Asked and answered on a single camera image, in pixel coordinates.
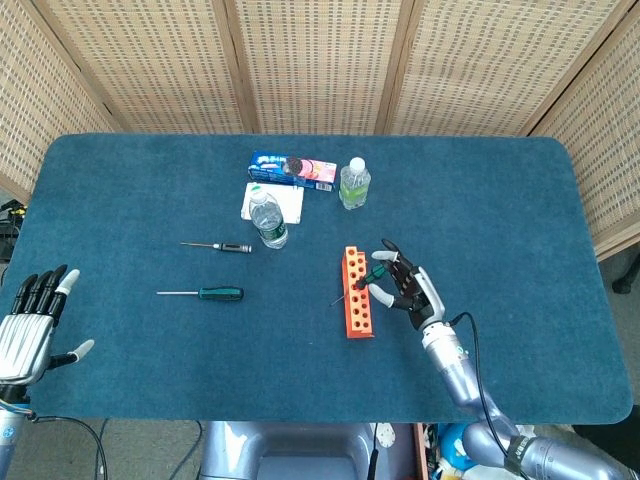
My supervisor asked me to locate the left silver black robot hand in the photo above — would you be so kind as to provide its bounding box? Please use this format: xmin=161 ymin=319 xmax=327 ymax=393
xmin=0 ymin=263 xmax=96 ymax=386

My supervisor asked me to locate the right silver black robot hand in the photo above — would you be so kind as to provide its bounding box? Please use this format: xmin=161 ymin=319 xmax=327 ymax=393
xmin=369 ymin=238 xmax=446 ymax=332

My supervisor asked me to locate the small green black screwdriver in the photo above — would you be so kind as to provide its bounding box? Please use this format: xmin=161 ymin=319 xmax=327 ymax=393
xmin=329 ymin=264 xmax=387 ymax=307

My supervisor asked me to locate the orange tool rack with holes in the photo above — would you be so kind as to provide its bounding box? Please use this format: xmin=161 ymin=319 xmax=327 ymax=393
xmin=341 ymin=245 xmax=375 ymax=340

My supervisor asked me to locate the thin black precision screwdriver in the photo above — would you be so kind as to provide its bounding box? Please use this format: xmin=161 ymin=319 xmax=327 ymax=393
xmin=180 ymin=241 xmax=253 ymax=254

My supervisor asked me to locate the black equipment with yellow tag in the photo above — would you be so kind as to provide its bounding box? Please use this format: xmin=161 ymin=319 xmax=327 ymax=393
xmin=0 ymin=199 xmax=26 ymax=264

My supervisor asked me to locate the clear bottle light green label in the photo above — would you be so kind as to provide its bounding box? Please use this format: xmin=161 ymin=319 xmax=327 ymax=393
xmin=339 ymin=156 xmax=373 ymax=211

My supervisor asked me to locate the blue felt table mat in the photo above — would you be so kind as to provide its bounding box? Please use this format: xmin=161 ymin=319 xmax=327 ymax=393
xmin=0 ymin=133 xmax=635 ymax=425

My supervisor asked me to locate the white round disc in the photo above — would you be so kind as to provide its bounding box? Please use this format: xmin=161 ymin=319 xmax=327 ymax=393
xmin=375 ymin=422 xmax=397 ymax=450

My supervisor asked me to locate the reddish wooden crate edge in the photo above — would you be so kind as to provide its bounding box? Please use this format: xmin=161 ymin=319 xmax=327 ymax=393
xmin=412 ymin=423 xmax=430 ymax=480

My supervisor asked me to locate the blue white plastic bag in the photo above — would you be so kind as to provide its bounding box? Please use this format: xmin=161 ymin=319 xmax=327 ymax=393
xmin=437 ymin=423 xmax=474 ymax=471

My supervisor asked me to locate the white plastic tray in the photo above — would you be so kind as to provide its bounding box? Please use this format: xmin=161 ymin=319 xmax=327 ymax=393
xmin=239 ymin=181 xmax=306 ymax=226

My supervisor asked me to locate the clear bottle dark green label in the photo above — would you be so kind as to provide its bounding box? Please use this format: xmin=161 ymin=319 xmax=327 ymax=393
xmin=248 ymin=189 xmax=290 ymax=250

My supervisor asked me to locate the blue pink cookie box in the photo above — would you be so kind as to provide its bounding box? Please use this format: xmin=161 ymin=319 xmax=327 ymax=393
xmin=248 ymin=151 xmax=338 ymax=193

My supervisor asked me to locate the grey-blue robot torso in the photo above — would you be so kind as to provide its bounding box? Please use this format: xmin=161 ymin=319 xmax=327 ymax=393
xmin=198 ymin=420 xmax=416 ymax=480

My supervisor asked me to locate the woven bamboo folding screen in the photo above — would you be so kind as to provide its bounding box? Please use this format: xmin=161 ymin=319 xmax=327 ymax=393
xmin=0 ymin=0 xmax=640 ymax=261

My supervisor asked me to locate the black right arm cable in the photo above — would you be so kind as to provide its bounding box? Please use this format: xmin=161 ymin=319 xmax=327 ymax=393
xmin=447 ymin=311 xmax=534 ymax=480

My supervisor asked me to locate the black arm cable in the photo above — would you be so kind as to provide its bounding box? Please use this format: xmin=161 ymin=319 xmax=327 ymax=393
xmin=447 ymin=311 xmax=534 ymax=480
xmin=19 ymin=412 xmax=109 ymax=480

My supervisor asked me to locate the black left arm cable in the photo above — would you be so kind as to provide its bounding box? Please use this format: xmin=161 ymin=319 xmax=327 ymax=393
xmin=19 ymin=412 xmax=109 ymax=480

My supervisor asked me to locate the black hanging cable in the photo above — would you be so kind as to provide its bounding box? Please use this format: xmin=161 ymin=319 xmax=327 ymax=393
xmin=367 ymin=423 xmax=379 ymax=480

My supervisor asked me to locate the large green handled screwdriver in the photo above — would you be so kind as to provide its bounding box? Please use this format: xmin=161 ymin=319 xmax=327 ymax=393
xmin=156 ymin=285 xmax=245 ymax=302

